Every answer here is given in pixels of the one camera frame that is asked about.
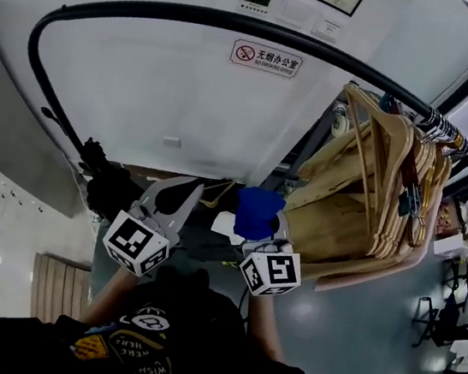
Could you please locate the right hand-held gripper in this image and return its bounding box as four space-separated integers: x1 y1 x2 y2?
234 206 311 303

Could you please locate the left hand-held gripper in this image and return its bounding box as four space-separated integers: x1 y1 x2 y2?
97 165 206 285

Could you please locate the blue cloth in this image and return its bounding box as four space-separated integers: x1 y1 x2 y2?
229 184 288 245

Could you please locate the black coat rack pole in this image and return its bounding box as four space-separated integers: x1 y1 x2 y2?
9 0 468 235

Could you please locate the person's left forearm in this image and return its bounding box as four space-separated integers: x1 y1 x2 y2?
79 262 151 335

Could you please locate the person's right forearm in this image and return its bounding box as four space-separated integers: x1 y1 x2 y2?
240 289 294 365

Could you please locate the single wooden hanger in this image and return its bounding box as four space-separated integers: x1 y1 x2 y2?
198 175 237 211

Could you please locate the white paper sheet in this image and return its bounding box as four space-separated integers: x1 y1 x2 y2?
210 209 240 239

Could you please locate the row of wooden hangers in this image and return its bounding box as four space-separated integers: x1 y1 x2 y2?
272 75 464 298

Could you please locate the black tripod equipment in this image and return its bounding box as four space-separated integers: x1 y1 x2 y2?
71 135 151 222

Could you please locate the pale pink hanger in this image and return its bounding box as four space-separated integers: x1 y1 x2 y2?
312 230 430 307

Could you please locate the white caster wheel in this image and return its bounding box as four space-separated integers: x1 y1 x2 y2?
329 108 354 141

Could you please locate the black clip hanger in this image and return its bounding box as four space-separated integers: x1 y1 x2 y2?
395 182 424 218

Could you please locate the person's black printed t-shirt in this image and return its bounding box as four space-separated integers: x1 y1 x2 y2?
0 240 366 374

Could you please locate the wooden slat panel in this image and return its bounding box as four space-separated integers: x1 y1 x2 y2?
26 252 95 329

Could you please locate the white cardboard box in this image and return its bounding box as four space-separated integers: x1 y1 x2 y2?
430 233 468 259

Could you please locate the black office chair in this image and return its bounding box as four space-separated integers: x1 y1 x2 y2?
409 288 468 354

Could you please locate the red and white wall sign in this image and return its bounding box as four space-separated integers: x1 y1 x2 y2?
227 38 307 84

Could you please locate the small white wall label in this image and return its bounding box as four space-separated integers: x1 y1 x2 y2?
310 17 344 45

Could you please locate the white wall switch panel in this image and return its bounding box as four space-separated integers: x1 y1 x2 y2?
274 0 323 28

